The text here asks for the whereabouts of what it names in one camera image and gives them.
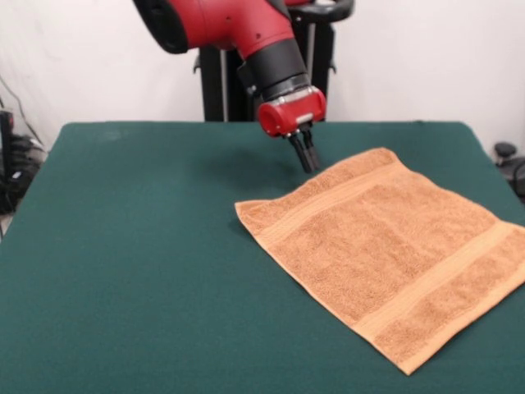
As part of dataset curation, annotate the dark green table cloth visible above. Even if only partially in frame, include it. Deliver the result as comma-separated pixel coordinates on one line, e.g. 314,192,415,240
0,120,525,394

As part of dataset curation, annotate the orange terry towel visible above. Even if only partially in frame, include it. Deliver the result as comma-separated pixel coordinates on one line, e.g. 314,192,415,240
234,147,525,377

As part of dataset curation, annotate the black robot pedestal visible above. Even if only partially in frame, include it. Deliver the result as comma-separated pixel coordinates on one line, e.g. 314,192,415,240
191,0,355,123

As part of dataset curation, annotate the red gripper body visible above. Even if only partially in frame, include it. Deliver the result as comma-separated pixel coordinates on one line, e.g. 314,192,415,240
258,85,328,140

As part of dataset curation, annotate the grey wall cable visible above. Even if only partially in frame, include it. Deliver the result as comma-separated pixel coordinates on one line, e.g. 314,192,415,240
0,75,44,145

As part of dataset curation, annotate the black electronics box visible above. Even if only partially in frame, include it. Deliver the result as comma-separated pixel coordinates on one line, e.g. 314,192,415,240
0,108,16,177

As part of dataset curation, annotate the black cable bundle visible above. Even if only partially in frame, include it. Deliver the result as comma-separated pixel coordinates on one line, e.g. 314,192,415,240
0,134,49,215

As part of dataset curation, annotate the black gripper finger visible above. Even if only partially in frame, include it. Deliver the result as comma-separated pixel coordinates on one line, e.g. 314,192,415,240
287,131,314,174
299,126,321,171

